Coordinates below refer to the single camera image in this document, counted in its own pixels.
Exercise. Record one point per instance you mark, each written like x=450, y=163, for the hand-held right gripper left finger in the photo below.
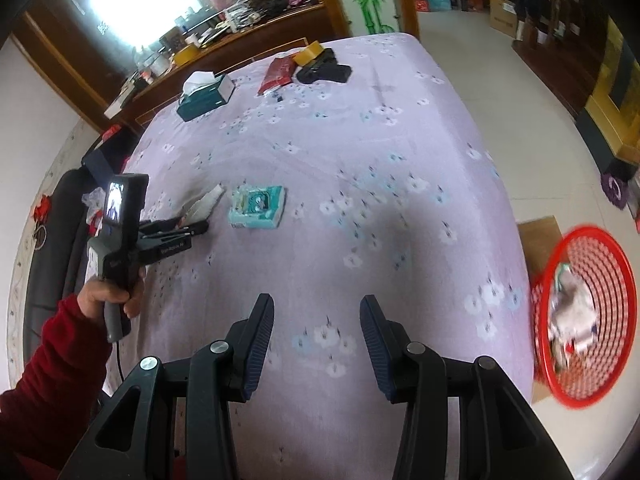
x=257, y=350

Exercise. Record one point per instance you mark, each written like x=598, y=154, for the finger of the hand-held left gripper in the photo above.
x=165, y=224
x=192, y=231

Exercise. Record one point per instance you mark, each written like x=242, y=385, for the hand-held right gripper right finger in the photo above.
x=375, y=340

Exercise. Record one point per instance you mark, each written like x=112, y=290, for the white paper wrapper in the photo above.
x=205, y=202

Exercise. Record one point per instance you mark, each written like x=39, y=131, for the red plastic basket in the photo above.
x=615, y=280

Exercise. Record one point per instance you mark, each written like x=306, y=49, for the person's left forearm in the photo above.
x=50, y=385

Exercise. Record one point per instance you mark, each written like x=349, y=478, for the person's left hand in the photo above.
x=92, y=300

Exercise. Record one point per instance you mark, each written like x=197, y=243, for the black chair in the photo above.
x=55, y=240

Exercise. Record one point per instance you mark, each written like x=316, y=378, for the teal wet wipes packet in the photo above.
x=257, y=207

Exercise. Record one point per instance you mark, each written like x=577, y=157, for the red knot ornament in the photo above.
x=42, y=208

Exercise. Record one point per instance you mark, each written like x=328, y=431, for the teal tissue box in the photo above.
x=205, y=97

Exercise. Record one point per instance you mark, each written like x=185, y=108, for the purple floral tablecloth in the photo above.
x=350, y=170

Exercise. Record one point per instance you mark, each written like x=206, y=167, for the red flat packet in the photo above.
x=276, y=75

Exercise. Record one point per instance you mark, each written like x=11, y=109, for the flat cardboard box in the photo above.
x=539, y=240

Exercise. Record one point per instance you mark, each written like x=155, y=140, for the pile of crumpled wrappers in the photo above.
x=575, y=310

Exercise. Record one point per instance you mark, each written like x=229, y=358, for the wooden sideboard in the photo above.
x=250, y=35

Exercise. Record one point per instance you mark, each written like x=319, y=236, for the black box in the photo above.
x=325, y=70

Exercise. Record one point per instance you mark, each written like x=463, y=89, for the yellow tape roll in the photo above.
x=309, y=54

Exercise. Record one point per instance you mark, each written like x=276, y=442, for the purple floor item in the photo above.
x=616, y=190

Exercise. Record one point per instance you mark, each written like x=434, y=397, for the teal storage box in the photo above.
x=436, y=2

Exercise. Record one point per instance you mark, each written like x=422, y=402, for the golden pillar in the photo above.
x=615, y=95

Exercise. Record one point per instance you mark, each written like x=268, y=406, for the wooden staircase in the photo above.
x=565, y=40

